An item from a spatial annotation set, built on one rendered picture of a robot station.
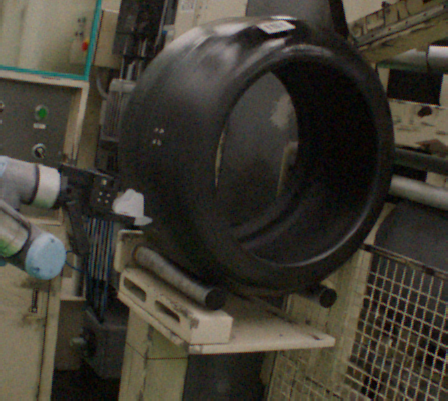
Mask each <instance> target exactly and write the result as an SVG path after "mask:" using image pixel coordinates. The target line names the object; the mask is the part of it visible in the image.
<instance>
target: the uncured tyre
mask: <svg viewBox="0 0 448 401"><path fill-rule="evenodd" d="M280 20H284V21H286V22H288V23H289V24H291V25H293V26H295V27H294V28H291V29H287V30H283V31H279V32H275V33H271V34H269V33H267V32H265V31H264V30H262V29H260V28H258V27H257V26H258V25H264V24H268V23H272V22H276V21H280ZM270 71H271V72H272V73H273V74H274V75H275V76H276V77H277V78H278V79H279V81H280V83H281V84H282V85H283V87H284V88H285V90H287V92H288V94H289V96H290V98H291V101H292V103H293V106H294V111H295V115H296V120H297V125H298V149H297V155H296V160H295V163H294V167H293V170H292V173H291V175H289V177H288V179H287V182H286V184H285V186H284V188H283V189H282V191H281V192H280V194H279V195H278V197H277V199H276V200H275V201H274V202H273V203H271V204H270V205H269V206H268V207H267V208H266V209H265V210H264V212H263V213H261V214H260V215H259V216H256V217H255V218H253V219H251V220H250V221H248V222H246V223H243V224H240V225H237V227H234V228H229V227H228V224H226V222H225V220H224V217H223V215H222V212H221V208H220V205H219V201H218V195H217V188H216V160H217V153H218V146H219V142H220V139H221V134H222V131H223V128H224V126H225V124H226V121H228V118H229V116H230V114H231V112H232V110H233V109H234V107H235V105H236V104H237V102H238V101H239V99H240V98H241V97H242V96H243V93H245V92H246V91H247V90H248V89H249V88H250V87H251V86H252V85H253V84H254V83H255V82H256V81H257V80H258V79H259V78H261V77H262V76H263V75H265V74H266V73H268V72H270ZM129 102H135V103H140V104H143V106H140V105H135V104H131V103H129ZM155 124H156V125H161V126H165V127H166V128H165V134H164V138H163V144H162V145H161V148H159V147H154V146H152V139H153V134H154V128H155ZM394 163H395V140H394V127H393V119H392V113H391V108H390V104H389V101H388V97H387V94H386V92H385V89H384V87H383V84H382V83H381V81H380V79H379V77H378V75H377V73H376V71H375V70H374V68H373V67H372V65H371V64H370V62H369V61H368V59H367V58H366V57H365V56H364V54H363V53H362V52H361V51H360V50H359V49H358V48H357V47H356V46H355V45H354V44H352V43H351V42H350V41H349V40H347V39H346V38H345V37H343V36H342V35H340V34H338V33H336V32H335V31H333V30H332V29H329V28H327V27H325V26H323V25H321V24H319V23H316V22H313V21H310V20H307V19H302V18H296V17H286V16H253V17H231V18H224V19H219V20H215V21H212V22H209V23H206V24H204V25H201V26H198V27H195V28H193V29H191V30H189V31H187V32H185V33H184V34H182V35H181V36H179V37H178V38H177V39H176V40H175V41H174V42H173V43H170V44H169V45H168V46H167V47H166V48H164V49H163V50H162V51H161V52H160V53H159V54H158V55H157V56H156V57H155V59H154V60H153V61H152V62H151V63H149V65H148V66H147V67H146V69H145V70H144V72H143V73H142V75H141V76H140V78H139V80H138V81H137V83H136V85H135V87H134V88H133V90H132V92H131V94H130V97H129V99H128V102H127V105H126V108H125V111H124V115H123V120H122V124H120V130H119V137H118V167H119V175H120V179H121V186H122V189H123V193H125V192H126V191H127V190H129V189H131V190H134V191H135V193H140V194H143V196H144V210H143V215H144V217H147V218H150V219H152V222H151V223H148V224H145V225H138V226H139V227H140V229H141V230H142V232H143V233H144V235H145V237H146V238H147V239H148V241H149V242H150V243H151V244H152V245H153V246H155V247H156V248H157V249H158V250H159V251H160V252H162V253H163V255H164V256H165V257H167V258H168V259H170V260H171V261H174V262H175V263H177V264H179V265H180V266H182V267H184V268H185V269H187V270H189V271H191V272H192V273H193V274H195V275H196V276H198V277H200V278H201V279H203V280H205V281H206V282H209V283H211V284H212V285H214V286H216V287H218V288H220V289H222V290H225V291H228V292H231V293H235V294H239V295H244V296H253V297H282V295H288V294H292V293H296V292H299V291H303V290H306V289H309V288H311V287H313V286H315V285H317V284H319V283H320V282H321V281H323V280H324V279H326V278H327V277H329V276H330V275H332V274H333V273H336V272H337V271H338V270H339V269H341V268H342V267H343V266H344V265H345V264H346V262H347V261H348V260H349V259H350V258H351V257H352V256H353V255H354V254H355V253H356V252H357V251H358V249H359V248H360V247H361V246H362V244H363V243H364V242H365V239H366V238H367V236H368V235H369V233H370V232H371V230H372V229H373V227H374V225H375V224H376V222H377V220H378V218H379V216H380V213H381V211H382V209H383V207H384V204H385V202H386V199H387V196H388V193H389V190H390V186H391V181H392V176H393V171H394ZM150 224H151V225H153V226H155V227H156V229H157V231H159V234H160V236H161V237H162V238H161V237H159V236H158V235H155V234H154V231H153V230H152V228H151V226H150Z"/></svg>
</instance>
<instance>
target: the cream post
mask: <svg viewBox="0 0 448 401"><path fill-rule="evenodd" d="M247 1H248V0H196V4H195V10H194V12H179V11H180V6H181V5H182V0H179V2H178V5H177V11H176V17H175V24H174V30H173V36H172V43H173V42H174V41H175V40H176V39H177V38H178V37H179V36H181V35H182V34H184V33H185V32H187V31H189V30H191V29H193V28H195V27H198V26H201V25H204V24H206V23H209V22H212V21H215V20H219V19H224V18H231V17H245V13H246V6H247ZM225 128H226V124H225V126H224V128H223V131H222V134H221V139H220V142H219V146H218V153H217V160H216V187H217V180H218V174H219V168H220V160H221V154H222V147H223V141H224V134H225ZM126 336H127V339H126V345H125V352H124V356H123V362H124V364H123V370H122V376H121V382H120V394H119V399H118V401H181V398H182V393H183V387H184V382H185V376H186V370H187V365H188V359H189V353H187V352H184V351H183V350H182V349H180V348H179V347H178V346H177V345H176V344H174V343H173V342H172V341H171V340H169V339H168V338H167V337H166V336H165V335H163V334H162V333H161V332H160V331H159V330H156V329H155V328H154V327H153V326H151V325H150V324H149V323H148V322H147V321H145V320H144V319H143V318H142V317H140V316H139V315H138V314H137V313H136V312H134V310H133V309H132V308H130V314H129V321H128V327H127V334H126Z"/></svg>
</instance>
